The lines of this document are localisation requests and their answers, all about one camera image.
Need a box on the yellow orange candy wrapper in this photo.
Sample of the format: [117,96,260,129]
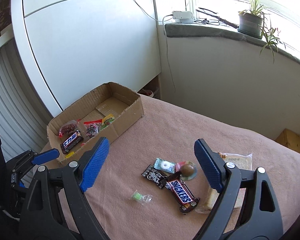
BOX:
[65,151,75,159]

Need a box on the brown Chinese Snickers bar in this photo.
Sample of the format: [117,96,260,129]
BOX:
[61,130,83,154]

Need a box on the red dates snack bag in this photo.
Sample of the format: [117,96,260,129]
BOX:
[58,120,78,138]

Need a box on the clear red dried-fruit bag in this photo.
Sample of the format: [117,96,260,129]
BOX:
[83,119,102,138]

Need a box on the packaged sliced bread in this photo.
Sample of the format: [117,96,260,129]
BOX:
[194,151,253,214]

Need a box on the yellow candy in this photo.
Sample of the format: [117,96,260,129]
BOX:
[102,114,115,122]

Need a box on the brown English Snickers bar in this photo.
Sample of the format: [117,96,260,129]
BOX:
[166,171,200,214]

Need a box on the brown jelly cup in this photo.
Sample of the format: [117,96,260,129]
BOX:
[175,161,197,181]

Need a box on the black patterned candy packet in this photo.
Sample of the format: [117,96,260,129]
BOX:
[141,165,167,189]

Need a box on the small light-green candy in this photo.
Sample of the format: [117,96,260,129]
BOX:
[130,190,153,205]

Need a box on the teal mint candy packet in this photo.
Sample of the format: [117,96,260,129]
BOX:
[154,158,175,174]

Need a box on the green candy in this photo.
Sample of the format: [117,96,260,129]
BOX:
[100,119,114,130]

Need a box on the white radiator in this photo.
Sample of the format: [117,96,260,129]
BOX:
[0,39,52,161]

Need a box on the brown cardboard box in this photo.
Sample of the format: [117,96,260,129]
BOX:
[47,82,143,167]

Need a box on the pink table cloth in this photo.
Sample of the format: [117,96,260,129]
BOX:
[85,96,300,239]

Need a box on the white cabinet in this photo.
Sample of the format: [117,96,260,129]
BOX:
[11,0,161,116]

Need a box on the grey window sill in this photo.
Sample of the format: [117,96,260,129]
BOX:
[158,23,300,74]

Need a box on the white power adapter box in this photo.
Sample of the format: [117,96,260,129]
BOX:
[172,11,194,24]

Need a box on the potted spider plant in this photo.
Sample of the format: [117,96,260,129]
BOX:
[238,0,286,62]

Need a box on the white cable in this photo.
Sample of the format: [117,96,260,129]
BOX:
[125,0,177,93]

